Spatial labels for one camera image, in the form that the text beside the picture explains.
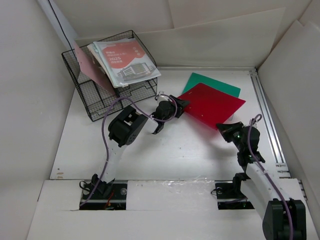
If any pink paper folder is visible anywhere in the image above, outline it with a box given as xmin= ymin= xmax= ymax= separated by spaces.
xmin=73 ymin=42 xmax=116 ymax=95

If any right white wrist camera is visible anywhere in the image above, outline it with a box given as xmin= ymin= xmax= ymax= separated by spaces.
xmin=248 ymin=118 xmax=258 ymax=128

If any red plastic folder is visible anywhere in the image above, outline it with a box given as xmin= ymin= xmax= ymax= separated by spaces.
xmin=178 ymin=83 xmax=246 ymax=130

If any green plastic folder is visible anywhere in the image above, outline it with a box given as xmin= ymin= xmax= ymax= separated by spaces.
xmin=182 ymin=72 xmax=241 ymax=98

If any aluminium rail right side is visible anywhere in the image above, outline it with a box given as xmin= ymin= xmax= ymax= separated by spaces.
xmin=249 ymin=68 xmax=292 ymax=179

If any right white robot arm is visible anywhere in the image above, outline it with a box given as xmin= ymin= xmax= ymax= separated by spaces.
xmin=216 ymin=119 xmax=307 ymax=240

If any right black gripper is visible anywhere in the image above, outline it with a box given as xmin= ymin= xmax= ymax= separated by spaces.
xmin=215 ymin=121 xmax=245 ymax=152

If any black hanging cable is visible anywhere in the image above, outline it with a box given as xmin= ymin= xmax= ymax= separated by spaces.
xmin=47 ymin=0 xmax=85 ymax=71

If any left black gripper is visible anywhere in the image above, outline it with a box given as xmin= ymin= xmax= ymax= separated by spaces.
xmin=162 ymin=95 xmax=189 ymax=123

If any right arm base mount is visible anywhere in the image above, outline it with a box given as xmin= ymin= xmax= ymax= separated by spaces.
xmin=210 ymin=173 xmax=254 ymax=210

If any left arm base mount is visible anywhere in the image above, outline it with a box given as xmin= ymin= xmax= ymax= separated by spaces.
xmin=79 ymin=174 xmax=128 ymax=211

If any clear sleeve map brochure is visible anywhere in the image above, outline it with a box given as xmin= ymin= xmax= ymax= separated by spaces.
xmin=86 ymin=43 xmax=116 ymax=88

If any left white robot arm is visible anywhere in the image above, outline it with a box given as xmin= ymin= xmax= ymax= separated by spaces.
xmin=84 ymin=93 xmax=190 ymax=199

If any clear sleeve orange 2025 brochure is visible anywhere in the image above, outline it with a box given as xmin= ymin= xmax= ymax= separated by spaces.
xmin=89 ymin=38 xmax=161 ymax=88

